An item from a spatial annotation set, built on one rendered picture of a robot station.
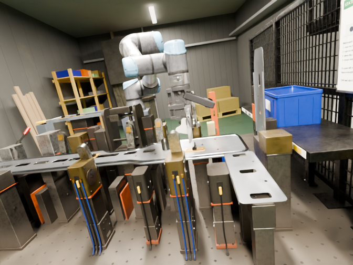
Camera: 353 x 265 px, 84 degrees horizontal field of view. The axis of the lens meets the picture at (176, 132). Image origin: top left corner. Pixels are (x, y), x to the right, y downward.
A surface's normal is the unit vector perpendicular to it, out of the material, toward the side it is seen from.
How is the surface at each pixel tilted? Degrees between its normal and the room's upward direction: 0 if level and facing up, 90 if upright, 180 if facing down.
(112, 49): 90
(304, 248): 0
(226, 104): 90
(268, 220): 90
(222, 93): 90
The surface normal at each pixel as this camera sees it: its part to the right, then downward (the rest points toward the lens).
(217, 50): 0.04, 0.25
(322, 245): -0.15, -0.95
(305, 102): -0.20, 0.28
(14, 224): 0.98, -0.12
